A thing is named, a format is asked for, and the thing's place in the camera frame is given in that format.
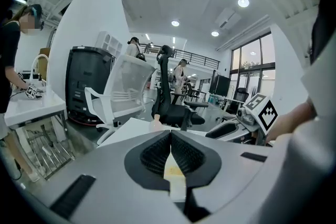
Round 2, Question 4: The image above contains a black swivel chair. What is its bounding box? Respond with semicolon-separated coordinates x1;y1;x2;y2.
232;88;249;113

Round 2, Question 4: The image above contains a ceiling air vent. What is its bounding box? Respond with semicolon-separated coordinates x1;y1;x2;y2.
215;7;242;30

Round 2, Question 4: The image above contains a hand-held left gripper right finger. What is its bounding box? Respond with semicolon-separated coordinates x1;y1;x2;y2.
170;130;271;224

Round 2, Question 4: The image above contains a white arched shelf unit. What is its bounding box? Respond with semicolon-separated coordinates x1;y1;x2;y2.
96;30;123;51

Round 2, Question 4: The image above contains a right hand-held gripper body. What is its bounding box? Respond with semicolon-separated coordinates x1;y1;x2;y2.
236;94;279;145

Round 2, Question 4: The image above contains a translucent white plastic bottle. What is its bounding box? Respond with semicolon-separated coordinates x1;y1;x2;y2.
149;113;163;132

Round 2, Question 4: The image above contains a person's black clothing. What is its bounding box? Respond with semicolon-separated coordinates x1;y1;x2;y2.
309;0;336;65

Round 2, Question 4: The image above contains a person's right forearm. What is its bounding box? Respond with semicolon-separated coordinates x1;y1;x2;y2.
265;101;317;144

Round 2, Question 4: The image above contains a small white table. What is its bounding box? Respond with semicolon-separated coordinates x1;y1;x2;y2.
4;80;76;181

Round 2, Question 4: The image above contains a black monitor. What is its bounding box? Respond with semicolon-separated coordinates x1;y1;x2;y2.
209;70;232;98

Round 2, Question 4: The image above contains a black cabinet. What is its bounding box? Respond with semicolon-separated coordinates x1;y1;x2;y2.
65;46;118;125

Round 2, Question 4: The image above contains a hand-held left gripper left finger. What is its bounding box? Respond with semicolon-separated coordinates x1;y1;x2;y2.
25;130;190;224

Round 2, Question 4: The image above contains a white arched faucet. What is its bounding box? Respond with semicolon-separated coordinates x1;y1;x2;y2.
29;54;50;93

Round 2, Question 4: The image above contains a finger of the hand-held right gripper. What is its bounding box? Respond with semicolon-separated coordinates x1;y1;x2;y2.
207;121;241;137
205;129;250;141

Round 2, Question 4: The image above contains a white mesh office chair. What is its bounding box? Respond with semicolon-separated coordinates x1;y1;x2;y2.
84;54;157;145

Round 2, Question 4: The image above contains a black mezzanine railing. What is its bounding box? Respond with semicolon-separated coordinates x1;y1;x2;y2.
139;44;221;68

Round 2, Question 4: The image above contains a black high-back office chair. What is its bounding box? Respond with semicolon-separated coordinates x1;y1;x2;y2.
151;45;209;131

